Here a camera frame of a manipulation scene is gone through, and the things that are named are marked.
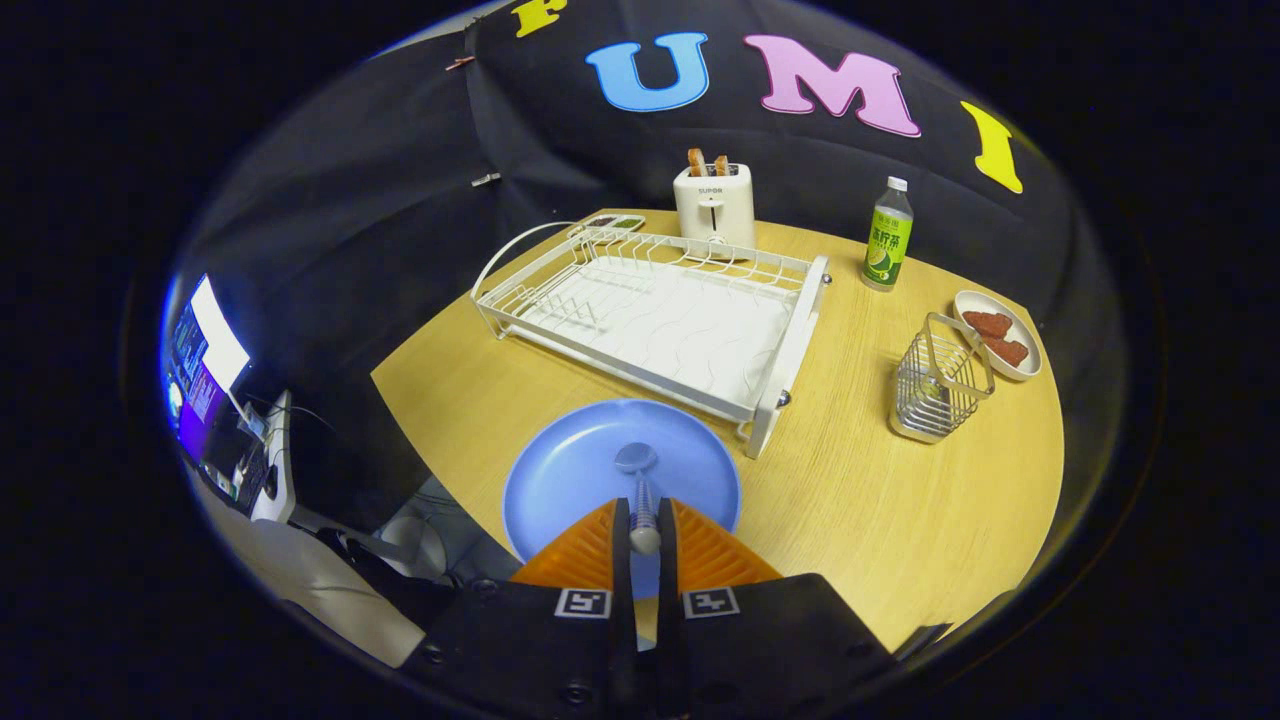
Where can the red cloth clip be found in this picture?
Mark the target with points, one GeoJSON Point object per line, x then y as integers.
{"type": "Point", "coordinates": [460, 62]}

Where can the small white oval dish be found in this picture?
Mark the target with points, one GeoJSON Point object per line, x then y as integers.
{"type": "Point", "coordinates": [1030, 340]}

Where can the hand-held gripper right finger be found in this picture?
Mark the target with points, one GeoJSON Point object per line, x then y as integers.
{"type": "Point", "coordinates": [667, 560]}

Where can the red food piece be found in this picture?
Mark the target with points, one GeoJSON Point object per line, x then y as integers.
{"type": "Point", "coordinates": [988, 323]}
{"type": "Point", "coordinates": [1008, 351]}

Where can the divided snack tray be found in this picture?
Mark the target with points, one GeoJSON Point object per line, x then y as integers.
{"type": "Point", "coordinates": [610, 221]}

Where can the computer monitor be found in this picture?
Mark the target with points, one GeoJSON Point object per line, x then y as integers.
{"type": "Point", "coordinates": [205, 360]}

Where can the green drink bottle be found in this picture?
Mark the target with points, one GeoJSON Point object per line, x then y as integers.
{"type": "Point", "coordinates": [887, 250]}

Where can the blue plate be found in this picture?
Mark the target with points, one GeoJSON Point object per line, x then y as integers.
{"type": "Point", "coordinates": [570, 470]}

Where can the white toaster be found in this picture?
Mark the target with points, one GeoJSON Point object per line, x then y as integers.
{"type": "Point", "coordinates": [715, 215]}

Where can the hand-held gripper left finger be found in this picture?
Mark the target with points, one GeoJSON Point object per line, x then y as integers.
{"type": "Point", "coordinates": [622, 560]}

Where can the black backdrop cloth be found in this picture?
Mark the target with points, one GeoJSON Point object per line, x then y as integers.
{"type": "Point", "coordinates": [400, 200]}

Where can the white cloth clip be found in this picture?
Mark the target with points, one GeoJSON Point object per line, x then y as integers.
{"type": "Point", "coordinates": [486, 179]}

